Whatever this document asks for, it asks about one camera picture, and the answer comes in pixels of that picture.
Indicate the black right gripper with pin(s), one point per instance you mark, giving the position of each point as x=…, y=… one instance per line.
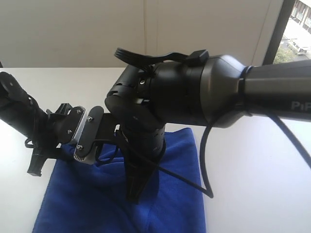
x=142, y=152

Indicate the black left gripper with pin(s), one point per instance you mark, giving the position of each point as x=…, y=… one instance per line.
x=44, y=138

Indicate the blue towel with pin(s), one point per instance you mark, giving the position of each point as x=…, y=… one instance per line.
x=84, y=198

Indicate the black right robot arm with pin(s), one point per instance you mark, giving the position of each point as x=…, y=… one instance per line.
x=204, y=91

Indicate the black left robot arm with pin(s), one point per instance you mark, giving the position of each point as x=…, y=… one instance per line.
x=21, y=111

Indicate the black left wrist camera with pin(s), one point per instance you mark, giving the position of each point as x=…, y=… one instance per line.
x=69, y=129

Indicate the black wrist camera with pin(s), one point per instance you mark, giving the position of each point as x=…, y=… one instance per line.
x=99, y=129
x=69, y=129

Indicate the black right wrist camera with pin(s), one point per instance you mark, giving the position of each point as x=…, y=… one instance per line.
x=99, y=129

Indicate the dark window frame post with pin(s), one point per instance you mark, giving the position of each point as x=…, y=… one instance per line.
x=278, y=31

